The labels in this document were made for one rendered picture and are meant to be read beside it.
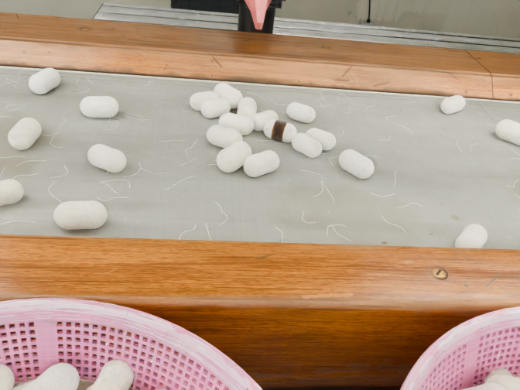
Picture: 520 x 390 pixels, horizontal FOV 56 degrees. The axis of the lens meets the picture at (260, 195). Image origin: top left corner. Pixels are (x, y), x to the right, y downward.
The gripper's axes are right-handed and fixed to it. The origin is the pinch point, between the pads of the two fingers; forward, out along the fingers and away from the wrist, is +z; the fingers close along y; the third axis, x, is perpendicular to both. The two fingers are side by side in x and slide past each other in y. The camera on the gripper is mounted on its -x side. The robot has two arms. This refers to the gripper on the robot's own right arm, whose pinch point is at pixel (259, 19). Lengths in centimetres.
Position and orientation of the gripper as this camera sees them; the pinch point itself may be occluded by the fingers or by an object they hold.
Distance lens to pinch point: 56.1
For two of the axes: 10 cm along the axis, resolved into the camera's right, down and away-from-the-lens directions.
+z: -0.2, 9.7, -2.3
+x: -1.2, 2.2, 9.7
